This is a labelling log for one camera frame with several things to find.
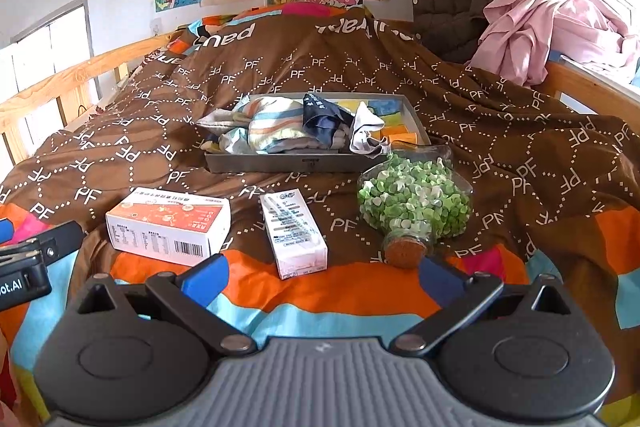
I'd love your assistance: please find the navy printed cloth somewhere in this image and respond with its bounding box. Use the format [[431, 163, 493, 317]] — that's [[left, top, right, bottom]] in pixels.
[[301, 93, 354, 146]]

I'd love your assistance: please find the white knitted cloth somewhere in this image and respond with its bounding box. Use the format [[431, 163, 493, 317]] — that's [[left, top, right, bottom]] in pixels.
[[348, 103, 392, 158]]

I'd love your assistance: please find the brown printed blanket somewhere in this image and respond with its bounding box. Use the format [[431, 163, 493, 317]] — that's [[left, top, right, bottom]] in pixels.
[[0, 2, 640, 408]]

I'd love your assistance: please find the small white carton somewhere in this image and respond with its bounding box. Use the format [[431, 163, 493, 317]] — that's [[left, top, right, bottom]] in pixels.
[[259, 188, 329, 281]]

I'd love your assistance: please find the white and orange box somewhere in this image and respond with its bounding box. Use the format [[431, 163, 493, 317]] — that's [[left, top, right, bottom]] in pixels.
[[105, 187, 232, 268]]

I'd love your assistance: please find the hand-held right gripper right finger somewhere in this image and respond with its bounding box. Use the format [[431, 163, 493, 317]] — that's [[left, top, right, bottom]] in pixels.
[[390, 256, 581, 354]]

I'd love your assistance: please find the window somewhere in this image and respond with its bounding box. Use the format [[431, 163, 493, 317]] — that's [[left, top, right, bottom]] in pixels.
[[0, 0, 95, 158]]

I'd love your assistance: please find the wooden bed rail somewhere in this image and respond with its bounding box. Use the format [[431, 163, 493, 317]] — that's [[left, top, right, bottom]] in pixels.
[[0, 32, 182, 164], [542, 58, 640, 128]]

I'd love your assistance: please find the grey fabric pouch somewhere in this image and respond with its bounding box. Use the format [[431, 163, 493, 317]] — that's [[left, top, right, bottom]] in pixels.
[[281, 129, 352, 154]]

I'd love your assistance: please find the pink crumpled cloth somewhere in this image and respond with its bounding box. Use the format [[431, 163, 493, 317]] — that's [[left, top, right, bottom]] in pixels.
[[465, 0, 640, 88]]

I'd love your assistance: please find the pale blue-grey cloth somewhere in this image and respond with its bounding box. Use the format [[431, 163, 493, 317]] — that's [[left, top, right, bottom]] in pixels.
[[218, 130, 282, 155]]

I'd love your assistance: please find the glass bottle of green pieces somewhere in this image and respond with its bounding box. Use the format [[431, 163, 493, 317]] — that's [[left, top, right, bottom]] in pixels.
[[356, 143, 475, 271]]

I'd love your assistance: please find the grey tray with cartoon picture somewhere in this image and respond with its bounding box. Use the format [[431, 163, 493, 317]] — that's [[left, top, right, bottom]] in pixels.
[[204, 92, 434, 174]]

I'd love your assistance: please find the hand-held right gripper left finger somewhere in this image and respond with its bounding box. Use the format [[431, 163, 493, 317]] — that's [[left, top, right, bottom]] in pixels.
[[66, 254, 258, 354]]

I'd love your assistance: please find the blue striped cloth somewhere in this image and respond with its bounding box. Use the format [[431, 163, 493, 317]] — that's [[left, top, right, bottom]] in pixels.
[[196, 96, 314, 154]]

